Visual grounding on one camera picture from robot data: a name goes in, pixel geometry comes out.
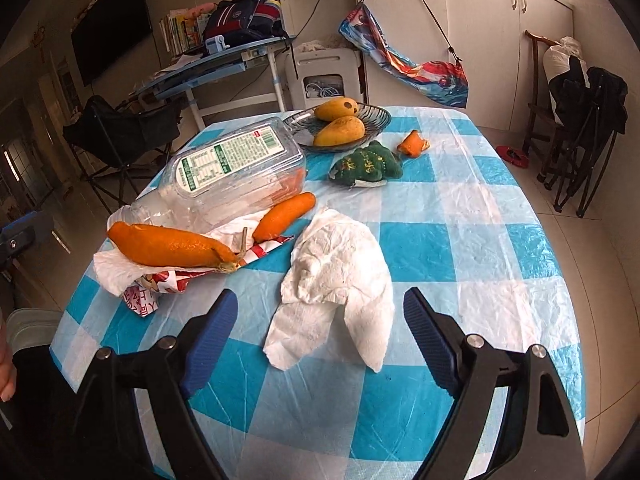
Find black garment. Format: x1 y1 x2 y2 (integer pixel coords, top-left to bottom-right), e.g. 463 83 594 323
10 345 86 480

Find black television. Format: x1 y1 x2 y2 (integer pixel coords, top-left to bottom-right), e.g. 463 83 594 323
70 0 153 87

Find clear plastic bottle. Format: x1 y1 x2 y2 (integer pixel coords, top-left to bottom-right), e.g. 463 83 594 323
131 116 307 226

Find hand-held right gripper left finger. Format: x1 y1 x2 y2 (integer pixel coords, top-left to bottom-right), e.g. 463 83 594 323
65 289 241 480

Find red white snack wrapper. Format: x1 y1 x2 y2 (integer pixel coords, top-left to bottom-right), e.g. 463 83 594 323
122 235 293 318

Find dark blue red backpack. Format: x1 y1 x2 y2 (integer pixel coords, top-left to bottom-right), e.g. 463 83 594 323
202 0 291 48

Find row of books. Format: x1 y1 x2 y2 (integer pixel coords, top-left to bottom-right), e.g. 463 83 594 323
160 7 211 56

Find white cabinet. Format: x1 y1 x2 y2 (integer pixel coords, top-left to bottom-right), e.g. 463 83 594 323
350 0 575 131

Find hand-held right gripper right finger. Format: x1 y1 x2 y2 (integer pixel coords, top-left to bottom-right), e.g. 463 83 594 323
402 287 588 480

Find orange peel piece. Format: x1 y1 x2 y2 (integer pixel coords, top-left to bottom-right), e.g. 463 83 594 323
397 130 431 157

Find blue study desk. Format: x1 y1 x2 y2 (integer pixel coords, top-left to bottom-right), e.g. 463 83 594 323
135 35 301 131

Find colourful printed bag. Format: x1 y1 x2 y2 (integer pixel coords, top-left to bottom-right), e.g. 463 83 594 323
338 0 470 109

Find blue white checked tablecloth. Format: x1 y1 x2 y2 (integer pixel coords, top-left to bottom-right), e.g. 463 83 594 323
50 105 587 480

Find small orange carrot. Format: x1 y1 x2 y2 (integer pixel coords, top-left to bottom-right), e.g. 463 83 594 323
252 192 317 243

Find black folding camp chair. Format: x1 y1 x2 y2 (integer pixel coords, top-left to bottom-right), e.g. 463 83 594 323
62 95 183 216

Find brown bread roll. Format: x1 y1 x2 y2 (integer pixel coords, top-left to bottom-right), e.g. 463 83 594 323
313 116 366 147

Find blue pencil sharpener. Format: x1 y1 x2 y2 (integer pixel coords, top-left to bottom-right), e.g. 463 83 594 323
202 36 233 56

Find white sack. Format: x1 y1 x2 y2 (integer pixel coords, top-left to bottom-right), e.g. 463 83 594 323
542 36 583 78

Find red slipper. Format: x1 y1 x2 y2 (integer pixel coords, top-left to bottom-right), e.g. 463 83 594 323
497 145 531 166

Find pink plush toy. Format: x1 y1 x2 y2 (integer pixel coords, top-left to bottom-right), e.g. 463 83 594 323
182 1 217 21

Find white coiled cable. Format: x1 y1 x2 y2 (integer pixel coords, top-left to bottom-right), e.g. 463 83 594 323
305 82 346 100

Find person's left forearm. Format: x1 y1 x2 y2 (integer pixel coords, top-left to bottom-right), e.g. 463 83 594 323
0 317 17 403

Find yellow mango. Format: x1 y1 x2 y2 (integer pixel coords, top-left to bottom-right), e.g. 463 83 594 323
314 98 360 122

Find folded black chair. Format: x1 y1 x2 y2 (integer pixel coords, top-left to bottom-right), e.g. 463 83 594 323
537 125 617 219

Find white paper towel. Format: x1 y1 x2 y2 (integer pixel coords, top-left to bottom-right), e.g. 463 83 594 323
263 206 394 373

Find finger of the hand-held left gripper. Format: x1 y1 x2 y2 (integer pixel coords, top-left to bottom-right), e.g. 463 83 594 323
0 210 53 283

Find wooden chair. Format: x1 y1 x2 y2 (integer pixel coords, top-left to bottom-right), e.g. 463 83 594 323
524 30 562 186

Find green plush toy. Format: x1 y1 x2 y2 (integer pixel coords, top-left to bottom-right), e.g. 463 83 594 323
328 141 404 187

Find large orange carrot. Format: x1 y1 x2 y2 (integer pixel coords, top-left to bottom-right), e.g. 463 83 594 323
107 221 246 272

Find white storage box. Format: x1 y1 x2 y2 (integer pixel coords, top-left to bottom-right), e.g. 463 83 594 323
286 42 368 111

